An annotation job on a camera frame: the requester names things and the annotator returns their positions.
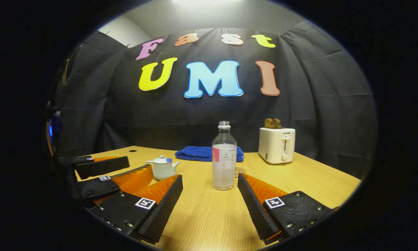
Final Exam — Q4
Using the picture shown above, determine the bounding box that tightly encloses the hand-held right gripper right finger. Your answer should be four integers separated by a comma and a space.
237, 173, 338, 245

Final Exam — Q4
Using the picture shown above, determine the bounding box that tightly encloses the blue folded towel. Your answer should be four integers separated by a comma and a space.
175, 146, 244, 162

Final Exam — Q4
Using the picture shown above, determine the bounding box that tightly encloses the clear plastic water bottle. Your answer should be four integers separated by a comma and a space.
212, 121, 237, 191

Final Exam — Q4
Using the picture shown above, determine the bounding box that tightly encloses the white toaster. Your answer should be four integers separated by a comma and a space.
258, 127, 296, 165

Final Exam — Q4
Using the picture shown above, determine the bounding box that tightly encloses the white ceramic teacup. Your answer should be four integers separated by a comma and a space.
145, 156, 180, 181

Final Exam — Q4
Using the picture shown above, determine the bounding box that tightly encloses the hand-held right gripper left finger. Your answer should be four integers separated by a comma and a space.
90, 174, 184, 244

